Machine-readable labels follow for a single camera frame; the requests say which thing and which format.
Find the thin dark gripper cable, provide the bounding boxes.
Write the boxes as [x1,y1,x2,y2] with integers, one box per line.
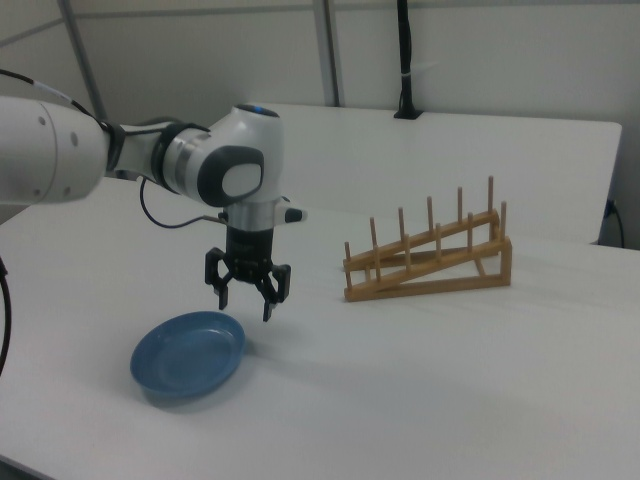
[138,177,227,230]

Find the blue round plate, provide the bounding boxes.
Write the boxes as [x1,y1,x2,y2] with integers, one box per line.
[130,309,247,401]

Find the black camera pole, white tape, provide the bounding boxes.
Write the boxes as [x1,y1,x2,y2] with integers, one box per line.
[393,0,424,121]

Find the thick black hanging cable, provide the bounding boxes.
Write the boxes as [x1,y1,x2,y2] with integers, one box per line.
[0,256,12,377]

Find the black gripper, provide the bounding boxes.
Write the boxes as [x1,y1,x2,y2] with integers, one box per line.
[203,227,293,323]

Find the wooden plate rack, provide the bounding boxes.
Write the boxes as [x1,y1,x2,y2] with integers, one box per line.
[342,175,514,304]

